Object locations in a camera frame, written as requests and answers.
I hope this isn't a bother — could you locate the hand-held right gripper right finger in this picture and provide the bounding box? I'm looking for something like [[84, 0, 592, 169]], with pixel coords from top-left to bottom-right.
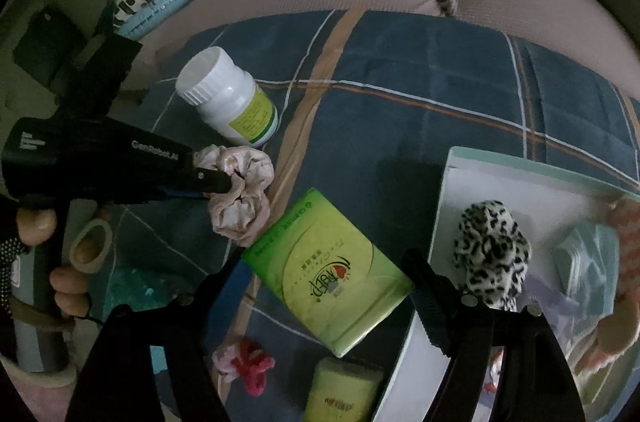
[[402, 247, 587, 422]]

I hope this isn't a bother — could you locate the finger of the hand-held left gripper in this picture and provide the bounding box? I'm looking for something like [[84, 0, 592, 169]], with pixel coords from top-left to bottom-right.
[[160, 167, 235, 200]]

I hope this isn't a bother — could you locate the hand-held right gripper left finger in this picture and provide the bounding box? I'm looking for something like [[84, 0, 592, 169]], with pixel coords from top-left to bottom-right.
[[65, 249, 251, 422]]

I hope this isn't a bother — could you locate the pale pink scrunchie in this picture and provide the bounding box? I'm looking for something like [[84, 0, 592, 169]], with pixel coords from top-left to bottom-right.
[[192, 143, 275, 248]]

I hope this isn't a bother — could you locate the leopard print scrunchie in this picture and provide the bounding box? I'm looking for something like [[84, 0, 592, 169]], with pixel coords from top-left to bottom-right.
[[452, 199, 532, 310]]

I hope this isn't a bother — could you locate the large green tissue pack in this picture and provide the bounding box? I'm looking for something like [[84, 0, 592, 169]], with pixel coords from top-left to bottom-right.
[[241, 187, 415, 358]]

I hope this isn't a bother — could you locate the white box with teal rim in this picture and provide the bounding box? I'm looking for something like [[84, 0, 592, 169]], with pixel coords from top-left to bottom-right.
[[385, 145, 640, 422]]

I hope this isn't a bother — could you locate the light blue cloth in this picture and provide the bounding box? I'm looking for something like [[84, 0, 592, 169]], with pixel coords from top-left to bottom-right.
[[552, 222, 621, 318]]

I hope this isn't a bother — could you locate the person's left hand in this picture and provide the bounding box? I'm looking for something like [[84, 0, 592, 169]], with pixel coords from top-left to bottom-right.
[[16, 207, 108, 320]]

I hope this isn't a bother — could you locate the red and pink scrunchie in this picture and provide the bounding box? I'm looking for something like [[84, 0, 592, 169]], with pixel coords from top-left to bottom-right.
[[212, 338, 276, 398]]

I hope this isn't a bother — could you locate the beige tape roll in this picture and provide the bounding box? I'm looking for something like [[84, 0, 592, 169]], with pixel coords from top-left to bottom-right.
[[69, 219, 113, 274]]

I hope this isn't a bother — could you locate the white plastic bottle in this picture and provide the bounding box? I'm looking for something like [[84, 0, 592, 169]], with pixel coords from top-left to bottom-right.
[[175, 46, 279, 148]]

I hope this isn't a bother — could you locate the teal cloth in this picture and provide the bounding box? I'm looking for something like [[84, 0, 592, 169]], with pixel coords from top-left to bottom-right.
[[87, 266, 201, 373]]

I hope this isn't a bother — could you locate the small green tissue pack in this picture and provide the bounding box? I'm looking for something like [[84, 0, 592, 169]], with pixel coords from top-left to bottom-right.
[[302, 357, 383, 422]]

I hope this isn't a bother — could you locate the blue plaid blanket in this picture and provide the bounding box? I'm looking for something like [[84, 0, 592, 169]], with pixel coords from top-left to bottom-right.
[[65, 8, 640, 422]]

